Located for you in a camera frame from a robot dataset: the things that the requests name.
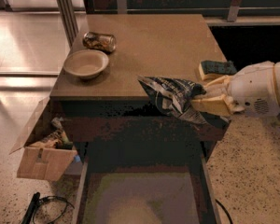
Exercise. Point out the wooden drawer cabinet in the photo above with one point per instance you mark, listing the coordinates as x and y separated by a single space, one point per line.
111 114

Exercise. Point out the cardboard box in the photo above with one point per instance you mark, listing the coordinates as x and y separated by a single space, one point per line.
41 163

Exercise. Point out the metal frame post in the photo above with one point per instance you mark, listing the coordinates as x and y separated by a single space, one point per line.
69 20

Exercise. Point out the yellow green sponge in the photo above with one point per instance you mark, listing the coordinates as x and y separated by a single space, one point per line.
215 69

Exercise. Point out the crushed metal can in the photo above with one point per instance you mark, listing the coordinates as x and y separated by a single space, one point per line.
102 42

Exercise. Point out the crumpled trash in box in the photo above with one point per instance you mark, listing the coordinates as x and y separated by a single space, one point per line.
58 139

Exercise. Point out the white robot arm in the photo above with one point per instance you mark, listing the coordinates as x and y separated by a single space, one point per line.
254 91

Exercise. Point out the blue chip bag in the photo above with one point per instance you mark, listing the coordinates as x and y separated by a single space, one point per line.
173 96

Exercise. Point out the black device on floor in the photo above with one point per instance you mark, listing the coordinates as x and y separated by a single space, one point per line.
31 208

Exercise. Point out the open middle drawer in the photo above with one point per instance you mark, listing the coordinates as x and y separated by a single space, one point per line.
144 193

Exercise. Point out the white bowl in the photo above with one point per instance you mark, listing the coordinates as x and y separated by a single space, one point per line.
86 64

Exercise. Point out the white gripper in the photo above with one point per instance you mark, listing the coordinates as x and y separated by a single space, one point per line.
253 89

